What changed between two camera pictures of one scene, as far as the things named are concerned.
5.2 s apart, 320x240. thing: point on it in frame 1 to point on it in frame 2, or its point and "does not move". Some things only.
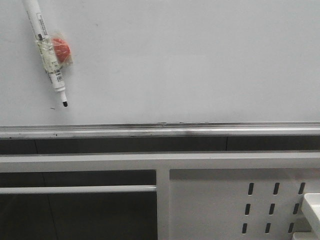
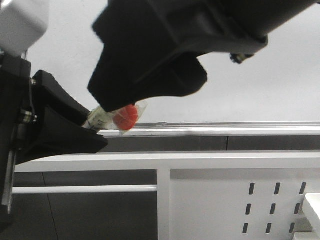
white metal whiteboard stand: (200, 196) does not move
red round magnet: (62, 49) to (126, 117)
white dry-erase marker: (51, 67) to (99, 118)
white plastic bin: (311, 210) does not move
